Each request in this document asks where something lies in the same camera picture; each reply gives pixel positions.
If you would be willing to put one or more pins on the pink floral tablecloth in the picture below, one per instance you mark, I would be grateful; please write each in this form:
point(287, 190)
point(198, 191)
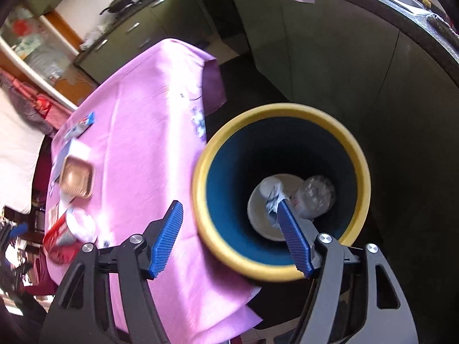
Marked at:
point(148, 134)

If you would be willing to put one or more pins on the clear water bottle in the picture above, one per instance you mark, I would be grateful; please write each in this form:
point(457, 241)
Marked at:
point(314, 197)

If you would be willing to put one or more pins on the white blue tube pouch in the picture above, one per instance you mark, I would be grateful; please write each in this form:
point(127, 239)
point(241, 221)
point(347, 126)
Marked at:
point(81, 127)

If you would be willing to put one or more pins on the black wok with lid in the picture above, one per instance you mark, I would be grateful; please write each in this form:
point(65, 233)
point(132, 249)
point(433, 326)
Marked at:
point(116, 6)

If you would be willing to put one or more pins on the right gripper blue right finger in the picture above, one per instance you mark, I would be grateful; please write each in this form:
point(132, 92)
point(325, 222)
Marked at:
point(299, 247)

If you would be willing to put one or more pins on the silver wrapper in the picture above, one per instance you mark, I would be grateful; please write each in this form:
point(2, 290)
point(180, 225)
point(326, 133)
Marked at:
point(276, 195)

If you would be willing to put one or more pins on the yellow rimmed trash bin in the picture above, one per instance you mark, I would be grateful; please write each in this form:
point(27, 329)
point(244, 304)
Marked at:
point(268, 156)

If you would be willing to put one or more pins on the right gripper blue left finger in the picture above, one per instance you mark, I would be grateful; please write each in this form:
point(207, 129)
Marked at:
point(165, 239)

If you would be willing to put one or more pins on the blue cardboard box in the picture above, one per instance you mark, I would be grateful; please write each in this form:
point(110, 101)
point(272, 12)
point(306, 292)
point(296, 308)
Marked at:
point(59, 161)

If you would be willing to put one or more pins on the white supplement bottle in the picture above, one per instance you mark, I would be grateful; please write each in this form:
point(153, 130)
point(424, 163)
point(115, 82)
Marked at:
point(81, 224)

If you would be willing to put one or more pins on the white hanging cloth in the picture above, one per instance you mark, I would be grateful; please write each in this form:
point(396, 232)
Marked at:
point(20, 148)

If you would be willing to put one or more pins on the red white carton box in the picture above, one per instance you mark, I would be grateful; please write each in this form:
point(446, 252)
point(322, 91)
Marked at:
point(60, 244)

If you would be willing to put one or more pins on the green lower cabinets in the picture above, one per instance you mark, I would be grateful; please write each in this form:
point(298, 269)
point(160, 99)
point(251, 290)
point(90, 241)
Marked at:
point(387, 69)

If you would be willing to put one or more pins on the red checkered apron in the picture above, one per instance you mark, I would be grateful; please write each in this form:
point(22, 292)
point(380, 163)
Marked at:
point(36, 108)

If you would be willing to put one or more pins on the clear plastic cup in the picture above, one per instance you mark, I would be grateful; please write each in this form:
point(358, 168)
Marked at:
point(77, 177)

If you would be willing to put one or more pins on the plastic bag on counter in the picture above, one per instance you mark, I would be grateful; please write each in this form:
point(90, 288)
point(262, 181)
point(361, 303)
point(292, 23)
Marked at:
point(92, 37)

